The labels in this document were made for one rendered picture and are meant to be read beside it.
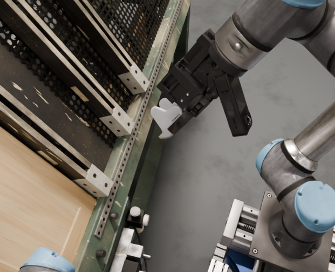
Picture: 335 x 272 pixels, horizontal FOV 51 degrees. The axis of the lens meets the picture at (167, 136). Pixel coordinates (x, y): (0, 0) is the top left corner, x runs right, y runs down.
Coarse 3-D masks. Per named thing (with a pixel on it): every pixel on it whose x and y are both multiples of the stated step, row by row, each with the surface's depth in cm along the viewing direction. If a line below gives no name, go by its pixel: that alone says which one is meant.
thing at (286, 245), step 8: (280, 216) 101; (272, 224) 104; (280, 224) 100; (272, 232) 103; (280, 232) 100; (288, 232) 96; (272, 240) 103; (280, 240) 102; (288, 240) 98; (296, 240) 96; (320, 240) 99; (280, 248) 101; (288, 248) 99; (296, 248) 98; (304, 248) 97; (312, 248) 100; (288, 256) 102; (296, 256) 100; (304, 256) 100
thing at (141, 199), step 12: (180, 36) 240; (180, 48) 248; (156, 132) 232; (156, 144) 227; (156, 156) 222; (144, 168) 217; (156, 168) 217; (144, 180) 212; (144, 192) 208; (132, 204) 203; (144, 204) 203; (132, 228) 195
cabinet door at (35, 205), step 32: (0, 128) 99; (0, 160) 98; (32, 160) 107; (0, 192) 97; (32, 192) 106; (64, 192) 116; (0, 224) 96; (32, 224) 105; (64, 224) 114; (0, 256) 95; (64, 256) 112
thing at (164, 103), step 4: (160, 100) 64; (164, 100) 64; (168, 100) 63; (160, 104) 64; (164, 104) 64; (168, 104) 63; (172, 104) 63; (176, 104) 63; (164, 108) 64; (168, 108) 64; (176, 116) 64
